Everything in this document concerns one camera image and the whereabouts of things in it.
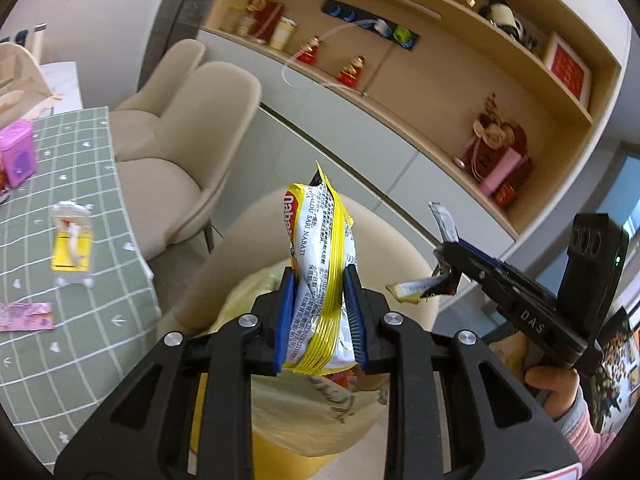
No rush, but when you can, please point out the white sideboard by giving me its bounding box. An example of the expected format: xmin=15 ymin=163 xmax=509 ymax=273
xmin=37 ymin=61 xmax=84 ymax=114

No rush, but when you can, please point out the white charger cable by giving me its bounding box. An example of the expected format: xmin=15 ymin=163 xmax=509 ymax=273
xmin=280 ymin=16 xmax=378 ymax=92

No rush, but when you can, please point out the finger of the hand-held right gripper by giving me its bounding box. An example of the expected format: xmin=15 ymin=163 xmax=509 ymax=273
xmin=456 ymin=239 xmax=507 ymax=270
xmin=433 ymin=242 xmax=484 ymax=294

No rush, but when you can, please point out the cream mesh food cover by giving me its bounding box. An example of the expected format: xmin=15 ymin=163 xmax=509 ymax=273
xmin=0 ymin=42 xmax=62 ymax=126

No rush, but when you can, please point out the wooden shelf unit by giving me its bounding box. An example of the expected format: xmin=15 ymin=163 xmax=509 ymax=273
xmin=200 ymin=0 xmax=624 ymax=242

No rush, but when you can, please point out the red seated figurine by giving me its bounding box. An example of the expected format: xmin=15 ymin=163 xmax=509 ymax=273
xmin=337 ymin=56 xmax=366 ymax=86
xmin=297 ymin=36 xmax=324 ymax=65

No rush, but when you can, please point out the person's right hand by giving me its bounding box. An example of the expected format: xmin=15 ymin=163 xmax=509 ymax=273
xmin=524 ymin=365 xmax=582 ymax=423

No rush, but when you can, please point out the white lower cabinet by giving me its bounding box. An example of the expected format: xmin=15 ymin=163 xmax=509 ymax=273
xmin=197 ymin=27 xmax=519 ymax=311

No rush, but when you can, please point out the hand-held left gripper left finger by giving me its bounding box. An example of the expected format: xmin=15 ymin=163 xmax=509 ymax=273
xmin=54 ymin=266 xmax=298 ymax=480

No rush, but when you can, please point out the wine bottle with panda holder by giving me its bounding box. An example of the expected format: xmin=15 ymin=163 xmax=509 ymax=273
xmin=477 ymin=0 xmax=544 ymax=51

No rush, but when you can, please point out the purple mini bin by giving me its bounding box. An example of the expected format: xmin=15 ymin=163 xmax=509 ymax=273
xmin=0 ymin=120 xmax=39 ymax=189

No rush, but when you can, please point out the pink stick wrapper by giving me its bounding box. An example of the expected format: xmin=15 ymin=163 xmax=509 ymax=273
xmin=0 ymin=301 xmax=55 ymax=333

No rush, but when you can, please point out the red bag with flower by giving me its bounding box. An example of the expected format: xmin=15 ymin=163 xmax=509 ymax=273
xmin=250 ymin=0 xmax=286 ymax=44

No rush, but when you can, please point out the person's right forearm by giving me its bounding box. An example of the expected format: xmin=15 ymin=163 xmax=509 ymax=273
xmin=552 ymin=387 xmax=619 ymax=466

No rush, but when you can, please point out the red framed picture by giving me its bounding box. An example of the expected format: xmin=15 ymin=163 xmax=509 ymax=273
xmin=542 ymin=31 xmax=594 ymax=109

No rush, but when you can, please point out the small yellow white wrapper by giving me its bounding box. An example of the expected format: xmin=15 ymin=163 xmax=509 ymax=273
xmin=386 ymin=201 xmax=460 ymax=307

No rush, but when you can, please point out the black power strip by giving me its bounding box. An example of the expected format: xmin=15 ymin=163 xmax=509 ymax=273
xmin=320 ymin=0 xmax=421 ymax=54

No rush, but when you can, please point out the yellow white toy stand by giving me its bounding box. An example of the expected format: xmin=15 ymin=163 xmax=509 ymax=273
xmin=50 ymin=201 xmax=96 ymax=289

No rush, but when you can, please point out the green checkered tablecloth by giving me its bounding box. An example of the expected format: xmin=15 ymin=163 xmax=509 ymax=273
xmin=0 ymin=106 xmax=162 ymax=471

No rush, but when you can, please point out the yellow white snack packet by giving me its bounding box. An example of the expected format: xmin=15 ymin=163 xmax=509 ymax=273
xmin=282 ymin=161 xmax=361 ymax=374

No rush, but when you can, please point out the yellow plastic bag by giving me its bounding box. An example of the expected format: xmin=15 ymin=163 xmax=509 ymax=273
xmin=192 ymin=260 xmax=392 ymax=458

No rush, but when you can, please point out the small red box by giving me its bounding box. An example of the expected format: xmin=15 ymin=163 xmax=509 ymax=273
xmin=492 ymin=181 xmax=520 ymax=209

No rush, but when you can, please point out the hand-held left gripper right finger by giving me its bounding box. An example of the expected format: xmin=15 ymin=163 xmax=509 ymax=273
xmin=342 ymin=263 xmax=586 ymax=480

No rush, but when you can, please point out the pink gift box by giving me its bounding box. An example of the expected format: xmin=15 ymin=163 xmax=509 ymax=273
xmin=477 ymin=151 xmax=525 ymax=197

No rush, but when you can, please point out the dark floral cloth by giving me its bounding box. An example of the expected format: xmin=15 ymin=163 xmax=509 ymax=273
xmin=592 ymin=305 xmax=640 ymax=433

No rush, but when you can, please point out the cream cup with yellow lid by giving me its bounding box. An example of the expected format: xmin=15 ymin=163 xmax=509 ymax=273
xmin=270 ymin=16 xmax=297 ymax=51

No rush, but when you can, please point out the thin black cable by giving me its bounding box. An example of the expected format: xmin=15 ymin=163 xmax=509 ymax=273
xmin=364 ymin=42 xmax=397 ymax=97

